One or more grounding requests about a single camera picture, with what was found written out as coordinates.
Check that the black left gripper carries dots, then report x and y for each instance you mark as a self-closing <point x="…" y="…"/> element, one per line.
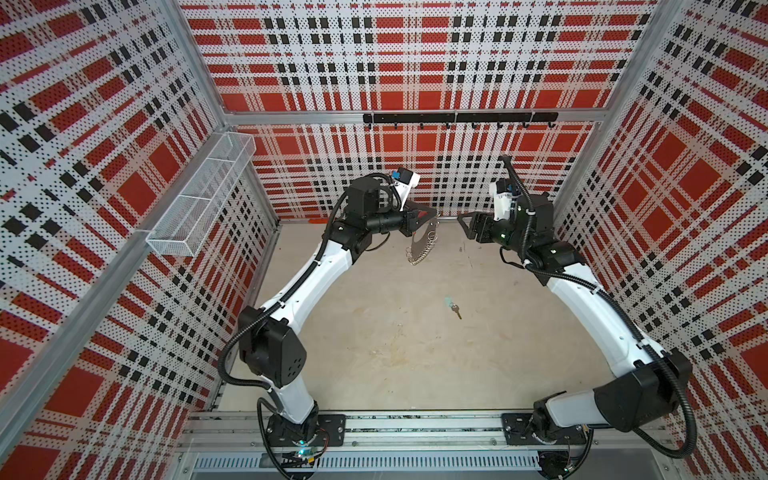
<point x="411" y="222"/>

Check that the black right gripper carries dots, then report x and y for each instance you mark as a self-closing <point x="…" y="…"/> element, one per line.
<point x="471" y="234"/>

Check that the metal keyring gauge red handle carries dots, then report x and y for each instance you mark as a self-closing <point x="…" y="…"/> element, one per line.
<point x="423" y="241"/>

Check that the key with green cover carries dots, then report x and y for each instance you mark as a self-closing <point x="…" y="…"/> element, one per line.
<point x="453" y="307"/>

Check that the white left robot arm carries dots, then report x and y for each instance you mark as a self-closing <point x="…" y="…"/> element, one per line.
<point x="267" y="340"/>

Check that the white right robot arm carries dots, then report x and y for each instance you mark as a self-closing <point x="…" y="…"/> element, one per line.
<point x="648" y="381"/>

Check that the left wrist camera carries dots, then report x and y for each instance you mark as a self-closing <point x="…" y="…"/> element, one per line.
<point x="403" y="182"/>

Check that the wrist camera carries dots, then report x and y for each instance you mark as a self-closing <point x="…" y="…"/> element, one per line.
<point x="504" y="195"/>
<point x="403" y="182"/>

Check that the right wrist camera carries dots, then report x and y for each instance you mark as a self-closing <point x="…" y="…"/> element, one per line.
<point x="504" y="195"/>

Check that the black hook rail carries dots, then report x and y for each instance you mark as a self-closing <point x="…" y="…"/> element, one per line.
<point x="448" y="118"/>

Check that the white wire mesh basket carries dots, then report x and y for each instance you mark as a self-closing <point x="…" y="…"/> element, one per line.
<point x="185" y="225"/>

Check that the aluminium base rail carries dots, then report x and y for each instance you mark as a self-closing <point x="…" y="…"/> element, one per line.
<point x="484" y="444"/>

